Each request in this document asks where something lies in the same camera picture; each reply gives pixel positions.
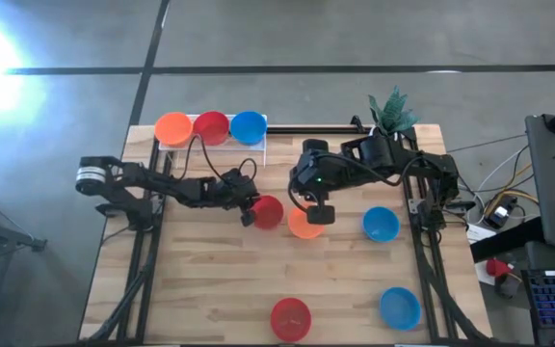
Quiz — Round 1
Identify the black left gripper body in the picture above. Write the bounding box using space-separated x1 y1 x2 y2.
214 169 260 213

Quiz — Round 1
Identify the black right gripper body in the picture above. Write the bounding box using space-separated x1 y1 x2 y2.
288 148 332 201

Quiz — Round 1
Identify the red plastic mini bowl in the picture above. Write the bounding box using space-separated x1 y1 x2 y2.
250 194 285 230
270 297 313 343
192 110 231 147

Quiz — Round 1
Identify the orange plastic mini bowl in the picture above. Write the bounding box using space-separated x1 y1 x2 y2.
286 205 328 241
153 112 195 148

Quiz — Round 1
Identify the blue plastic mini bowl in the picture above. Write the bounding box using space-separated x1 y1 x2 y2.
229 110 268 147
361 205 401 244
379 286 423 332

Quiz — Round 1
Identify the white plant pot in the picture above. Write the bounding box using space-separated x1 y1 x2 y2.
368 125 402 143

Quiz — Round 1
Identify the green snake plant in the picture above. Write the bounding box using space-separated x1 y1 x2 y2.
367 85 422 137

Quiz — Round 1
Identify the black power adapter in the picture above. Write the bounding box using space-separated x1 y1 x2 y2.
482 200 518 230

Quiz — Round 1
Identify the small red object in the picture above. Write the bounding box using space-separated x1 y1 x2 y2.
485 257 514 280

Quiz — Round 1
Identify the white wire-leg shelf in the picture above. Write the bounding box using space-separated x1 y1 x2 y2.
157 114 269 168

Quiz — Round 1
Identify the white cable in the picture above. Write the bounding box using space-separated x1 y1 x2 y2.
469 144 529 203

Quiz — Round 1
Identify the yellow cable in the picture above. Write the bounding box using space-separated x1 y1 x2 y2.
479 162 534 218

